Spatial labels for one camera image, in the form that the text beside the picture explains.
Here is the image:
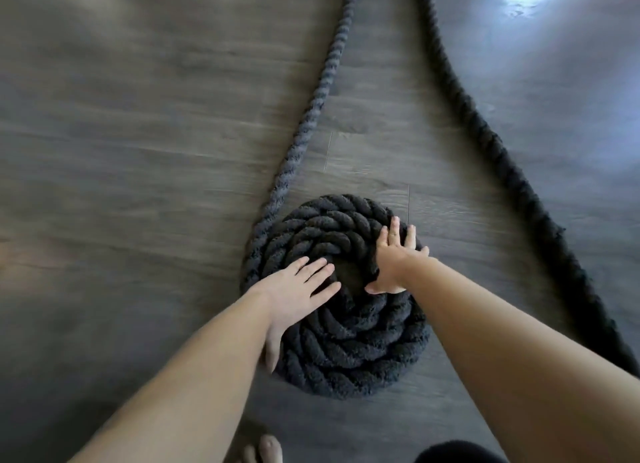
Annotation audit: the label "person's right hand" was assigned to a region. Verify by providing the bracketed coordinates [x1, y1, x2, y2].
[365, 215, 432, 296]

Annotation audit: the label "person's black shorts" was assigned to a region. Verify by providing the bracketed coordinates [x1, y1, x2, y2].
[413, 440, 509, 463]

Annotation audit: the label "person's left hand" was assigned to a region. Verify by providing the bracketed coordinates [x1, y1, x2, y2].
[247, 256, 343, 374]

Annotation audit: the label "person's left forearm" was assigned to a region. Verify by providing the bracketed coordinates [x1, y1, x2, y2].
[67, 288, 273, 463]

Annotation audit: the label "person's right forearm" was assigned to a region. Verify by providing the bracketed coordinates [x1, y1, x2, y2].
[399, 256, 640, 463]

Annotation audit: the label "person's bare foot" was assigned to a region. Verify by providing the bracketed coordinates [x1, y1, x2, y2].
[242, 434, 285, 463]

